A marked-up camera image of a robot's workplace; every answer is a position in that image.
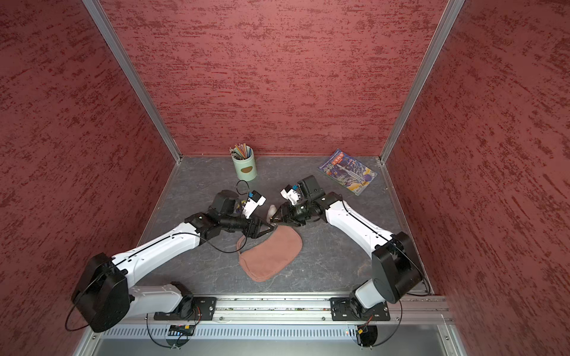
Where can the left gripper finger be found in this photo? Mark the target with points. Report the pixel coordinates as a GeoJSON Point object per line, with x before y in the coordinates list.
{"type": "Point", "coordinates": [265, 226]}
{"type": "Point", "coordinates": [262, 233]}

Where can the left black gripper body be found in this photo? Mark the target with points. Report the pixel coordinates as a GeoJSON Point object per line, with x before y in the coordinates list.
{"type": "Point", "coordinates": [240, 223]}

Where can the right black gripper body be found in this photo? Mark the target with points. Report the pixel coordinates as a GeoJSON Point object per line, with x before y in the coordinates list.
{"type": "Point", "coordinates": [300, 212]}

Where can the white plush keychain decoration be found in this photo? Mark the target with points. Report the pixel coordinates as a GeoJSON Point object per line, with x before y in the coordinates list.
{"type": "Point", "coordinates": [271, 212]}

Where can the pink corduroy shoulder bag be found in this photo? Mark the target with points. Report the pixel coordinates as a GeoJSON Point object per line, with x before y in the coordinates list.
{"type": "Point", "coordinates": [268, 258]}

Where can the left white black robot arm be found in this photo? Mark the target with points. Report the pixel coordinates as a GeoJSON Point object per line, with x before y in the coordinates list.
{"type": "Point", "coordinates": [107, 291]}

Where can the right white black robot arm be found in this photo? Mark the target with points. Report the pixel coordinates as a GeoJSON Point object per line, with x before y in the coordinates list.
{"type": "Point", "coordinates": [394, 260]}

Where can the green pencil cup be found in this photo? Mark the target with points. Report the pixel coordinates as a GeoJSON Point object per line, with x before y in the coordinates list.
{"type": "Point", "coordinates": [245, 167]}

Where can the colourful comic book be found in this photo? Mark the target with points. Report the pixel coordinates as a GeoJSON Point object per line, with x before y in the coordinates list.
{"type": "Point", "coordinates": [348, 172]}

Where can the coloured pencils bundle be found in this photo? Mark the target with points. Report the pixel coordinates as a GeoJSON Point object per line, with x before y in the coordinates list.
{"type": "Point", "coordinates": [241, 152]}

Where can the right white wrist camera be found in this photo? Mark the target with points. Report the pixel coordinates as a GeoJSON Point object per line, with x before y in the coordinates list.
{"type": "Point", "coordinates": [292, 194]}

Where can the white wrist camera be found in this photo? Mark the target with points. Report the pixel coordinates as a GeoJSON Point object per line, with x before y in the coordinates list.
{"type": "Point", "coordinates": [255, 199]}
{"type": "Point", "coordinates": [292, 194]}

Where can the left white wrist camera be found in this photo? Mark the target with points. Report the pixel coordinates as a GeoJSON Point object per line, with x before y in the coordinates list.
{"type": "Point", "coordinates": [255, 199]}

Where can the aluminium front rail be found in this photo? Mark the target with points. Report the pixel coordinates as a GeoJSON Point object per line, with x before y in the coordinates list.
{"type": "Point", "coordinates": [314, 308]}

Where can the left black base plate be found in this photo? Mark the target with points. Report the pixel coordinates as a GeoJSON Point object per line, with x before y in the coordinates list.
{"type": "Point", "coordinates": [200, 308]}

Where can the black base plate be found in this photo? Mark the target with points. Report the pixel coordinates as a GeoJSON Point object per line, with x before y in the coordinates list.
{"type": "Point", "coordinates": [200, 308]}
{"type": "Point", "coordinates": [349, 309]}

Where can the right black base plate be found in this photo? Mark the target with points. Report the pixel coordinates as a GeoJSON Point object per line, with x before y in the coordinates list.
{"type": "Point", "coordinates": [349, 309]}

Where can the right aluminium corner post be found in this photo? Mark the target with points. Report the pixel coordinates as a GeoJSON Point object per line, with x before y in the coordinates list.
{"type": "Point", "coordinates": [440, 35]}

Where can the aluminium corner post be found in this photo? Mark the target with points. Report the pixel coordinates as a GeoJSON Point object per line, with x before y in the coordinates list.
{"type": "Point", "coordinates": [112, 40]}
{"type": "Point", "coordinates": [440, 35]}

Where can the left aluminium corner post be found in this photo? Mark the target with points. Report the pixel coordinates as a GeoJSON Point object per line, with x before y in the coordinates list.
{"type": "Point", "coordinates": [112, 40]}

